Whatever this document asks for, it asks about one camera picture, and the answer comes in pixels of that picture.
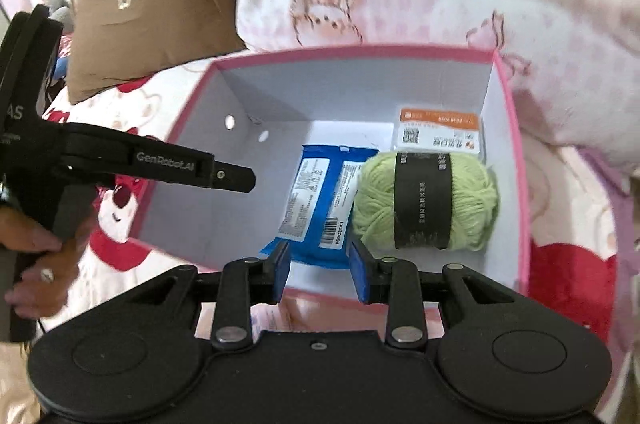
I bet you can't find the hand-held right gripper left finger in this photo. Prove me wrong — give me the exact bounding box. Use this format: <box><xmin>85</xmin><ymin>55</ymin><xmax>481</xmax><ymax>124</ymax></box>
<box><xmin>127</xmin><ymin>241</ymin><xmax>292</xmax><ymax>350</ymax></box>

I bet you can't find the person's left hand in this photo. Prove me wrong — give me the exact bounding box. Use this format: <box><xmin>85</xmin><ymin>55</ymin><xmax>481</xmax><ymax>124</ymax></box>
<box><xmin>0</xmin><ymin>204</ymin><xmax>96</xmax><ymax>320</ymax></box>

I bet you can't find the brown pillow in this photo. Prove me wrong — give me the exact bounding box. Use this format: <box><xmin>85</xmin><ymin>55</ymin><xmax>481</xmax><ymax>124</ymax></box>
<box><xmin>66</xmin><ymin>0</ymin><xmax>247</xmax><ymax>104</ymax></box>

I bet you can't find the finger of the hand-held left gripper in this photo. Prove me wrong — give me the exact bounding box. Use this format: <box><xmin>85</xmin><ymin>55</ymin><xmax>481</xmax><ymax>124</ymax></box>
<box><xmin>210</xmin><ymin>156</ymin><xmax>257</xmax><ymax>193</ymax></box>

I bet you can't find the grey plush toy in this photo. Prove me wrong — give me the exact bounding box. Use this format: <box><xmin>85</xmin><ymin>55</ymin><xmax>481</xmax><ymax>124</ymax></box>
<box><xmin>40</xmin><ymin>0</ymin><xmax>73</xmax><ymax>27</ymax></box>

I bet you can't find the green yarn ball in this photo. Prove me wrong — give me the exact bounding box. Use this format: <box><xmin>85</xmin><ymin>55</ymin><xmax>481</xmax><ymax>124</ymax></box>
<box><xmin>351</xmin><ymin>151</ymin><xmax>501</xmax><ymax>252</ymax></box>

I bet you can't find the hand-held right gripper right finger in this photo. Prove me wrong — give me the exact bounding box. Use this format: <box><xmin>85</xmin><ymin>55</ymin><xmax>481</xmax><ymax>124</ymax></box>
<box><xmin>348</xmin><ymin>241</ymin><xmax>516</xmax><ymax>350</ymax></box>

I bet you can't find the white packet with orange label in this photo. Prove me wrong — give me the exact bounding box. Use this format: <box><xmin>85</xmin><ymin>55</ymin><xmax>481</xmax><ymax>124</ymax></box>
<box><xmin>392</xmin><ymin>105</ymin><xmax>488</xmax><ymax>157</ymax></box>

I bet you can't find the pink cardboard box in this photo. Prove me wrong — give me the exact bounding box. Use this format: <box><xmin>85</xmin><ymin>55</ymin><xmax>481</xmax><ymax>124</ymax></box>
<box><xmin>131</xmin><ymin>45</ymin><xmax>531</xmax><ymax>337</ymax></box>

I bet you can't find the blue wet wipes packet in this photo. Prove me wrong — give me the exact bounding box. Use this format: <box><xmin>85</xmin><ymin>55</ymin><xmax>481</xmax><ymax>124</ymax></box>
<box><xmin>260</xmin><ymin>145</ymin><xmax>381</xmax><ymax>267</ymax></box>

